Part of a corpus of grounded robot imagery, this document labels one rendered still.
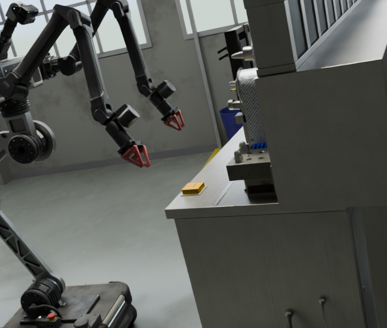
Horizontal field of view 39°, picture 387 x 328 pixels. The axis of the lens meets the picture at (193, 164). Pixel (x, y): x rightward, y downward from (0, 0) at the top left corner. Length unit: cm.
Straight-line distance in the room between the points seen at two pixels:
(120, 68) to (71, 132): 98
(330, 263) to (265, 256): 23
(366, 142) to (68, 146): 544
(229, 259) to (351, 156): 99
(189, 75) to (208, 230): 376
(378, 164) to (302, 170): 15
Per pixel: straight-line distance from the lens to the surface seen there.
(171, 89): 252
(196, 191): 210
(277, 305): 210
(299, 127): 114
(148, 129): 593
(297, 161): 117
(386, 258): 132
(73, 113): 623
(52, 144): 265
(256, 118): 207
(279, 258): 198
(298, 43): 120
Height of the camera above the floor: 164
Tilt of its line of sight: 17 degrees down
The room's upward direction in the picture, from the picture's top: 13 degrees counter-clockwise
